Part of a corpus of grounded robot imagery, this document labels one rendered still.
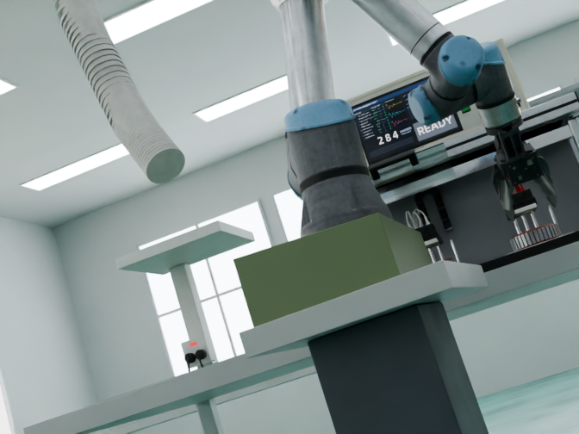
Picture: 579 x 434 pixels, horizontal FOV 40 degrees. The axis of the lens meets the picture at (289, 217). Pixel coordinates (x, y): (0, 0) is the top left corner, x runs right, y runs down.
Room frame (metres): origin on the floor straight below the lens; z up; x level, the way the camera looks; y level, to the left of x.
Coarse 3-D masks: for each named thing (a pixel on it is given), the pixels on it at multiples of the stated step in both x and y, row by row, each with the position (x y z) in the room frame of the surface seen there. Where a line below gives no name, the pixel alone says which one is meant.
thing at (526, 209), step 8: (520, 192) 1.85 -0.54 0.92; (528, 192) 1.84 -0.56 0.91; (520, 200) 1.85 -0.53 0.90; (528, 200) 1.85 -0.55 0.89; (520, 208) 1.83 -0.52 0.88; (528, 208) 1.83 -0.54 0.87; (536, 208) 1.86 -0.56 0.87; (520, 216) 1.95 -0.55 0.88; (536, 224) 1.94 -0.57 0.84; (520, 232) 1.95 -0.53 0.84
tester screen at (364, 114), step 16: (384, 96) 1.98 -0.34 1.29; (400, 96) 1.97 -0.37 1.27; (368, 112) 1.99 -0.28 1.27; (384, 112) 1.98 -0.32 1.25; (400, 112) 1.97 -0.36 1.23; (368, 128) 1.99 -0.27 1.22; (384, 128) 1.98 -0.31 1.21; (400, 128) 1.98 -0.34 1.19; (368, 144) 2.00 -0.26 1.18; (384, 144) 1.99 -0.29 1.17; (416, 144) 1.97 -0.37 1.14
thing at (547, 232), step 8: (552, 224) 1.77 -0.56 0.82; (528, 232) 1.76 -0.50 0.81; (536, 232) 1.75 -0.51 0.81; (544, 232) 1.75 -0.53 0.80; (552, 232) 1.76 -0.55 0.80; (560, 232) 1.78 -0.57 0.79; (512, 240) 1.80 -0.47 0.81; (520, 240) 1.77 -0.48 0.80; (528, 240) 1.76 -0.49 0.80; (536, 240) 1.76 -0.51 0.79; (544, 240) 1.76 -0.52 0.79; (520, 248) 1.78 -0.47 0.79
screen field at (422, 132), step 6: (444, 120) 1.95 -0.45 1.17; (450, 120) 1.95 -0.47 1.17; (414, 126) 1.97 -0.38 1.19; (420, 126) 1.97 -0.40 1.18; (426, 126) 1.96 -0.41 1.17; (432, 126) 1.96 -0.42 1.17; (438, 126) 1.96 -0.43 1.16; (444, 126) 1.95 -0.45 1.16; (450, 126) 1.95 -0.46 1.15; (456, 126) 1.95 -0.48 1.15; (420, 132) 1.97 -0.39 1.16; (426, 132) 1.96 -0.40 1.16; (432, 132) 1.96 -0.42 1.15; (438, 132) 1.96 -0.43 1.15; (420, 138) 1.97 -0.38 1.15; (426, 138) 1.96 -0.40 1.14
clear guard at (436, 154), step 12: (420, 156) 1.73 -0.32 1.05; (432, 156) 1.71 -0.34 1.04; (444, 156) 1.70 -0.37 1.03; (384, 168) 1.75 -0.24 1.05; (396, 168) 1.74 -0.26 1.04; (408, 168) 1.72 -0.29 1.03; (420, 168) 1.70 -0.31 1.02; (432, 168) 1.69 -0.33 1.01; (444, 168) 1.99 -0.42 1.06; (372, 180) 1.74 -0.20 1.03; (384, 180) 1.72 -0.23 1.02; (396, 180) 1.71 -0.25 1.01; (408, 180) 2.00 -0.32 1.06
